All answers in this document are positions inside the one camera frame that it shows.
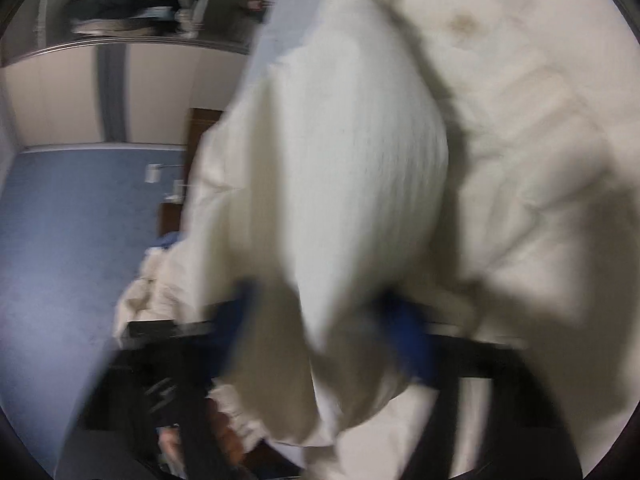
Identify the white charger with cable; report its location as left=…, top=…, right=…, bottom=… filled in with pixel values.
left=164, top=179, right=188, bottom=205

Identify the white hooded padded jacket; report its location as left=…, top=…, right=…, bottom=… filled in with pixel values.
left=178, top=0, right=639, bottom=479

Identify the sliding wardrobe door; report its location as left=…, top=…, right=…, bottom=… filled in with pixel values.
left=1, top=42, right=248, bottom=148

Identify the white wall socket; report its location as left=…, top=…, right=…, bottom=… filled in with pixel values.
left=145, top=164, right=163, bottom=184

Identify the cream fleece blanket pile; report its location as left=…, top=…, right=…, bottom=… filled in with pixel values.
left=113, top=243, right=188, bottom=344

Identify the open wardrobe shelf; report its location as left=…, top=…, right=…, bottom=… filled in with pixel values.
left=63, top=0, right=272, bottom=53

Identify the person's left hand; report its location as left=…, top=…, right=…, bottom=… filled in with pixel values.
left=157, top=398, right=246, bottom=479

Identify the dark wooden headboard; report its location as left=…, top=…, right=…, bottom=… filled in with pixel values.
left=157, top=108, right=224, bottom=236

